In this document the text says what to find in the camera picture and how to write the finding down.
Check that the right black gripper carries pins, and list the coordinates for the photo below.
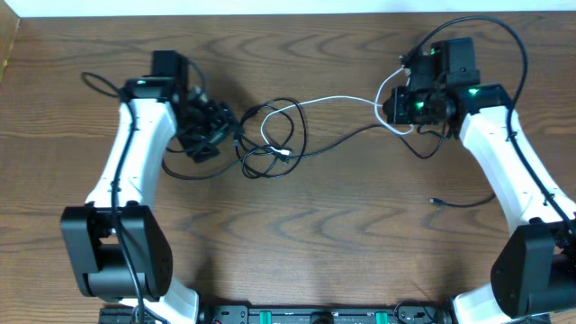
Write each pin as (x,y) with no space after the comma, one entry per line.
(398,113)

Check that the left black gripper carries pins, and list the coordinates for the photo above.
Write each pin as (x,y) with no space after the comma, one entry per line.
(225,121)

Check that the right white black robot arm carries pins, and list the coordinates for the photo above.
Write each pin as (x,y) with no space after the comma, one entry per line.
(534,274)

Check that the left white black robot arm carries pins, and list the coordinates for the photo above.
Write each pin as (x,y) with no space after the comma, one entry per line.
(116,248)

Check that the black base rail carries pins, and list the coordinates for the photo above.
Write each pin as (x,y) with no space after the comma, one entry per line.
(244,315)

